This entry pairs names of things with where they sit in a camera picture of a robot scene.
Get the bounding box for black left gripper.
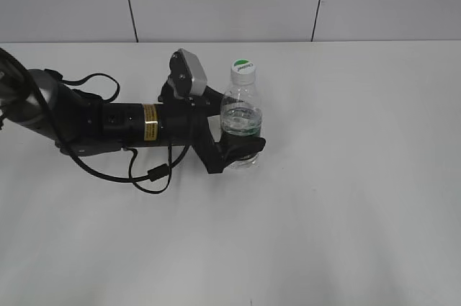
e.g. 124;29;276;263
157;83;266;174

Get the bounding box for clear water bottle green label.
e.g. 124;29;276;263
220;78;263;170

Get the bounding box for white green bottle cap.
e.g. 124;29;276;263
230;59;256;86

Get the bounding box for left robot arm black grey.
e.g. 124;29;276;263
1;49;265;174

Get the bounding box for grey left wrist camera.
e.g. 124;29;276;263
167;48;207;99

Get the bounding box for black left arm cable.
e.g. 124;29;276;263
0;46;194;196

